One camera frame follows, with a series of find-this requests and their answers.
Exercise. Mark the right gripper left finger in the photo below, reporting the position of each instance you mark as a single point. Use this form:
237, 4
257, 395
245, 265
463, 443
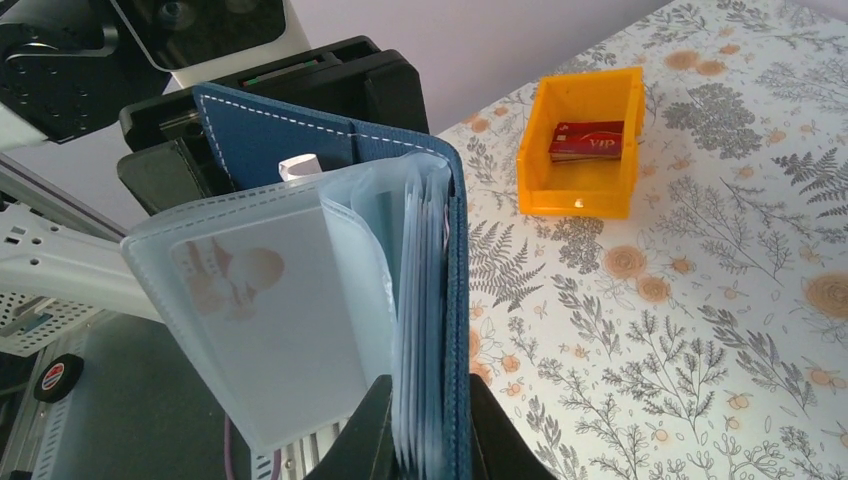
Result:
364, 450

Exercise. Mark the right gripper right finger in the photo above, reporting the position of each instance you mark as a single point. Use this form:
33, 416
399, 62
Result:
498, 452

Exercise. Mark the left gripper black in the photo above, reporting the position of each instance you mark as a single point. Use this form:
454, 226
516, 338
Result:
171, 161

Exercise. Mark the blue leather card holder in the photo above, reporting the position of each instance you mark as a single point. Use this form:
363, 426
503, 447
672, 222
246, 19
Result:
394, 205

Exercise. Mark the white floral card in sleeve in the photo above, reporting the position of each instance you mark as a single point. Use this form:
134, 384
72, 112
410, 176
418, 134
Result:
268, 296

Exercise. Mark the white perforated basket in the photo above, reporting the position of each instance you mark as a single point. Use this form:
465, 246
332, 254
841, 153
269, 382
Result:
30, 322

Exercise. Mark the floral table mat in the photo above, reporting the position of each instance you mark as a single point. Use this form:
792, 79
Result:
704, 337

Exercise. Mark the black tape roll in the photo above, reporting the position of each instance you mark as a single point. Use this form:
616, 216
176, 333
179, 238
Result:
59, 378

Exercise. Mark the orange bin left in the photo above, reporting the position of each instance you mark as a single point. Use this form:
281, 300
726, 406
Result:
595, 188

